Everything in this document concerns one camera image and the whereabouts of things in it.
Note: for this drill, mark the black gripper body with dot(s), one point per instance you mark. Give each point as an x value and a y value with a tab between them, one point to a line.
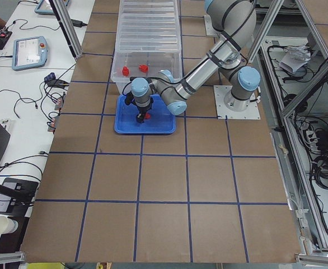
142	110

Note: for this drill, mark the teach pendant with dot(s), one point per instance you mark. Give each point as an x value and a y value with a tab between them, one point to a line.
44	8
29	53

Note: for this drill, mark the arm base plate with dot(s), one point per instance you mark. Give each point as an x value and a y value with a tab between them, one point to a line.
230	108
211	25

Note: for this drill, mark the aluminium frame post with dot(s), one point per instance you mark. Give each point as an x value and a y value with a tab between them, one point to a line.
67	27

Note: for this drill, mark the teach pendant near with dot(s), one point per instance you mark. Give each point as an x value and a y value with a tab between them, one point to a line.
29	53

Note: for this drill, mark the clear plastic storage box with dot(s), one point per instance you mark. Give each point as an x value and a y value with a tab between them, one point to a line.
155	61

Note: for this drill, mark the teach pendant far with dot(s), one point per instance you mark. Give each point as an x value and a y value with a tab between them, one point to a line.
44	8

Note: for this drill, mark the clear plastic box lid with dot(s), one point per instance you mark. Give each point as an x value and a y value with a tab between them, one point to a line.
148	26

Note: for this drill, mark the white paper cup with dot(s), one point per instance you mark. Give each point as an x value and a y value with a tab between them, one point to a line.
7	225

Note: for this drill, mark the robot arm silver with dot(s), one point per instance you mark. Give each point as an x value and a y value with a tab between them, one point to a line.
235	21

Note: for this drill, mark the black power adapter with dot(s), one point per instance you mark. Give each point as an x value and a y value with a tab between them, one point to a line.
78	23

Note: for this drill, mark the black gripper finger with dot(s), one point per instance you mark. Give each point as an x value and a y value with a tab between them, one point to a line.
140	117

